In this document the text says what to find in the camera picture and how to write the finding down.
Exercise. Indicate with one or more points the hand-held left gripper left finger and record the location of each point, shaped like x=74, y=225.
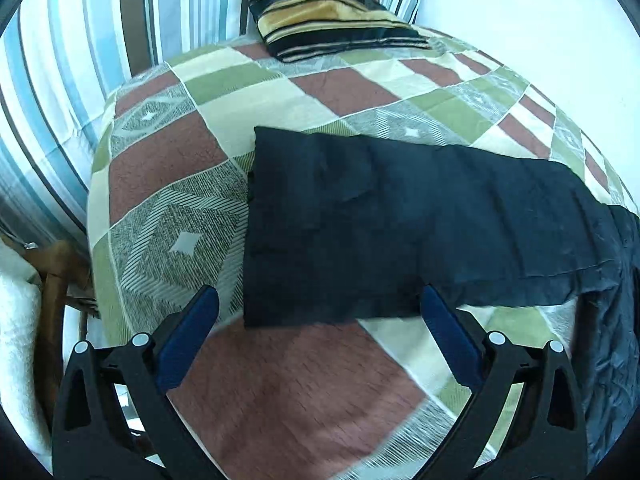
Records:
x=192, y=330

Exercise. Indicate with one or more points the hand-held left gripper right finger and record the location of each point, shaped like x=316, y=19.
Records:
x=447, y=332

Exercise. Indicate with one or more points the black pants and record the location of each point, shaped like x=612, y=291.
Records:
x=390, y=220

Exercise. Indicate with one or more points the black quilted jacket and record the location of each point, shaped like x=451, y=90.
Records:
x=612, y=340

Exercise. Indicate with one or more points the wooden chair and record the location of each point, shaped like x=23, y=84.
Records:
x=60, y=275

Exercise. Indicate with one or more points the checkered patchwork bed sheet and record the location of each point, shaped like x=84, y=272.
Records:
x=190, y=160

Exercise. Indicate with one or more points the white textured cloth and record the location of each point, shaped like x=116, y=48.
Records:
x=17, y=340

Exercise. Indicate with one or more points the dark gold striped cushion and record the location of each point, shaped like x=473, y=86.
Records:
x=320, y=7

